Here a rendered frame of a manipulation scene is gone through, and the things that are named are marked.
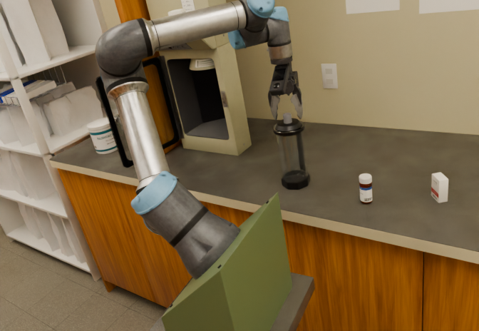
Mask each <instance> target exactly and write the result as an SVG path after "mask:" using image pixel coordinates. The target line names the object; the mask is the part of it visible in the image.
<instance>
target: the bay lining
mask: <svg viewBox="0 0 479 331"><path fill-rule="evenodd" d="M190 61H191V58H182V59H170V60H168V61H167V65H168V70H169V73H170V78H171V81H172V87H173V90H174V93H175V98H176V101H177V107H178V110H179V113H180V118H181V121H182V127H183V130H184V133H185V134H186V133H189V132H190V131H191V130H193V129H194V128H196V127H198V126H199V125H201V124H202V123H206V122H210V121H215V120H218V119H222V118H225V112H224V108H223V105H222V98H221V94H220V87H219V84H218V80H217V73H216V69H215V68H212V69H207V70H202V71H193V70H190V69H189V67H190Z"/></svg>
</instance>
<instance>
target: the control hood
mask: <svg viewBox="0 0 479 331"><path fill-rule="evenodd" d="M186 44H187V45H188V46H190V47H191V48H192V49H182V50H164V51H189V50H208V49H215V48H216V47H217V46H216V42H215V36H211V37H208V38H205V39H200V40H196V41H191V42H188V43H186Z"/></svg>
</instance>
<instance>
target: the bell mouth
mask: <svg viewBox="0 0 479 331"><path fill-rule="evenodd" d="M212 68H215V63H214V61H213V60H212V59H211V58H192V59H191V61H190V67H189V69H190V70H193V71H202V70H207V69H212Z"/></svg>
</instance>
